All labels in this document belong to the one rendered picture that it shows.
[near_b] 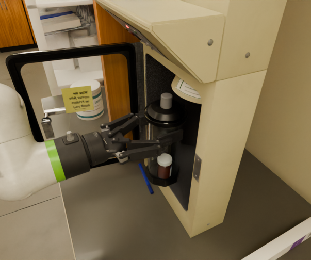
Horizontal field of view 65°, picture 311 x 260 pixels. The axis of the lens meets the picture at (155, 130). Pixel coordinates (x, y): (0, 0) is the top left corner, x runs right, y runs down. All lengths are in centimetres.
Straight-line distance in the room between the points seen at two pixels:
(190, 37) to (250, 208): 61
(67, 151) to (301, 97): 68
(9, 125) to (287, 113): 78
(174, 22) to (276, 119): 67
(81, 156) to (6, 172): 13
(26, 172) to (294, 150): 78
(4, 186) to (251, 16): 50
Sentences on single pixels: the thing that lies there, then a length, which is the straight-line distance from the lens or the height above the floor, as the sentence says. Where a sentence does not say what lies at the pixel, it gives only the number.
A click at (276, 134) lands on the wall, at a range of 96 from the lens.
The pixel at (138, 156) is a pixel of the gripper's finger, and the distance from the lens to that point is 54.
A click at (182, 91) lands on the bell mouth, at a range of 54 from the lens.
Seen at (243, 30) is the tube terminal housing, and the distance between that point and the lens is 41.
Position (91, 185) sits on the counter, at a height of 94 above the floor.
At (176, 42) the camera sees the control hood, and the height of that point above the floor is 148.
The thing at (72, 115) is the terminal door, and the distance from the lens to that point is 72.
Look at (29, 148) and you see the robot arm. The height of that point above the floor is 127.
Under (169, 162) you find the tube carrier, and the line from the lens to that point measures 65.
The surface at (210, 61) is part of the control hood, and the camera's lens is 39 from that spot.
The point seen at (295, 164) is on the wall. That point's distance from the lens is 95.
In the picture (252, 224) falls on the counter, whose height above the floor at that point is 94.
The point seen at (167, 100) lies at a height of 130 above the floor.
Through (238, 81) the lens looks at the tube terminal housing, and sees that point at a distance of 44.
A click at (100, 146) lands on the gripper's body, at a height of 124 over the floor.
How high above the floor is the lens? 158
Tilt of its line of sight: 37 degrees down
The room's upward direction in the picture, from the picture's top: straight up
